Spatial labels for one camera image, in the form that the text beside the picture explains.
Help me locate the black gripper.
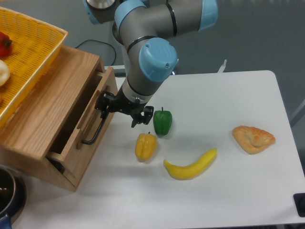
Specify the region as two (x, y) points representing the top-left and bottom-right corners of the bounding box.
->
(94, 92), (154, 128)

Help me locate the wooden top drawer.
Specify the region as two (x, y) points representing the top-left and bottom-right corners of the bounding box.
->
(46, 67), (118, 191)

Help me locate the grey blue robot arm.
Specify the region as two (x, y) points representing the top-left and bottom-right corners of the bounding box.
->
(84, 0), (218, 126)

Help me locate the wooden drawer cabinet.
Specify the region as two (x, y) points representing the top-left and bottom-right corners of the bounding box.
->
(0, 46), (106, 190)

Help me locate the green toy bell pepper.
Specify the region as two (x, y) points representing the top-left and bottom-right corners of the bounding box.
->
(153, 107), (173, 136)

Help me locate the yellow toy bell pepper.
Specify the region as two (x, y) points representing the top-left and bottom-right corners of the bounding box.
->
(135, 132), (158, 161)

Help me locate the yellow toy banana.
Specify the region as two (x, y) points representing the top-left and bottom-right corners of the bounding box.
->
(163, 148), (217, 180)

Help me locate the yellow plastic basket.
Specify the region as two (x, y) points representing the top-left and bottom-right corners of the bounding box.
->
(0, 7), (68, 125)

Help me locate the white toy vegetable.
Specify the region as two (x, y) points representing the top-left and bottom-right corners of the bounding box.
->
(0, 60), (10, 86)

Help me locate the toy bread pastry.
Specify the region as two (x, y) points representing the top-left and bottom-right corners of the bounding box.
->
(232, 125), (276, 155)

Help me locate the red toy pepper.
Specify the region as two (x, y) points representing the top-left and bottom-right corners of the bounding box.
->
(0, 32), (12, 56)

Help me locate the dark metal pot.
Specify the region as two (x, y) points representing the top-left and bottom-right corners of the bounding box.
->
(0, 166), (27, 229)

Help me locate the black corner object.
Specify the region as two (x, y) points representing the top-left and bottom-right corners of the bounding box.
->
(293, 193), (305, 218)

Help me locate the black cable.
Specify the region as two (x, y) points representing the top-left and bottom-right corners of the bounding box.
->
(75, 39), (117, 67)

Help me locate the white metal bracket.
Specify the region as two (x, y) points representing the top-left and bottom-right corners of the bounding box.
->
(218, 59), (227, 73)

